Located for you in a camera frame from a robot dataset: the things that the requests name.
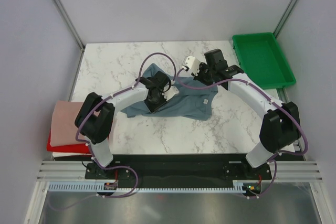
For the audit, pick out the pink folded t shirt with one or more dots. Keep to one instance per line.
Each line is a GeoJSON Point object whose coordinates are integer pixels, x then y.
{"type": "Point", "coordinates": [63, 130]}

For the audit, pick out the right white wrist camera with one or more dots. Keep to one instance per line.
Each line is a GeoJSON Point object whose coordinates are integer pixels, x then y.
{"type": "Point", "coordinates": [191, 64]}

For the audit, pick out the aluminium corner post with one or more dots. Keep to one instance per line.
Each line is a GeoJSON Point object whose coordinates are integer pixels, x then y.
{"type": "Point", "coordinates": [68, 22]}
{"type": "Point", "coordinates": [285, 16]}

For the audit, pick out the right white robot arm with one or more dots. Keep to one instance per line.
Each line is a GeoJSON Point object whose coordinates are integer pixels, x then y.
{"type": "Point", "coordinates": [280, 121]}

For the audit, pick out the blue grey t shirt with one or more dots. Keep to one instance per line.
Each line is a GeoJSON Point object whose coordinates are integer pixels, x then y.
{"type": "Point", "coordinates": [188, 103]}

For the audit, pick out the left aluminium corner post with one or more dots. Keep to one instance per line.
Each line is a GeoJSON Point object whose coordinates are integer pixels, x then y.
{"type": "Point", "coordinates": [68, 22]}

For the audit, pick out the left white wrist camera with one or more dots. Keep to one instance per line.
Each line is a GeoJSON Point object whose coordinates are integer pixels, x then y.
{"type": "Point", "coordinates": [170, 93]}

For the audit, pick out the light blue cable duct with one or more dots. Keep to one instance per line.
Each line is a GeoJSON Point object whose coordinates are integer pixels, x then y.
{"type": "Point", "coordinates": [104, 187]}

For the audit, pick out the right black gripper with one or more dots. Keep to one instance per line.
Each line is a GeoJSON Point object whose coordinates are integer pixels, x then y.
{"type": "Point", "coordinates": [202, 66]}

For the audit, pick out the red folded t shirt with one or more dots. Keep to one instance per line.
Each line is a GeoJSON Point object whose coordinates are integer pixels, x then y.
{"type": "Point", "coordinates": [77, 148]}

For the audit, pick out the green plastic tray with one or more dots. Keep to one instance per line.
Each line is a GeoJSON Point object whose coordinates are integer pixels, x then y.
{"type": "Point", "coordinates": [261, 57]}

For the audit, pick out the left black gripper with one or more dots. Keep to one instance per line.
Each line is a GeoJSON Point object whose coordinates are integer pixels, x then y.
{"type": "Point", "coordinates": [153, 108]}

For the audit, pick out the right aluminium corner post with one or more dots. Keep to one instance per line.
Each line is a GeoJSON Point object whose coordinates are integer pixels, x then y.
{"type": "Point", "coordinates": [285, 16]}

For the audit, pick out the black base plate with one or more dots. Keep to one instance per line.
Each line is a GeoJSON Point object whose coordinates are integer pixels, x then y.
{"type": "Point", "coordinates": [182, 170]}

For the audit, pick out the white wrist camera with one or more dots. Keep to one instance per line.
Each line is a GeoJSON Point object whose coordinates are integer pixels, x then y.
{"type": "Point", "coordinates": [170, 93]}
{"type": "Point", "coordinates": [191, 64]}

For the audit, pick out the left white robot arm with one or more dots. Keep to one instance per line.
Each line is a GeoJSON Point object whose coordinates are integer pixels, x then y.
{"type": "Point", "coordinates": [95, 118]}

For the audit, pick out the aluminium frame rail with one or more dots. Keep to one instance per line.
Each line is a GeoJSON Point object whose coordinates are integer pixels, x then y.
{"type": "Point", "coordinates": [74, 171]}

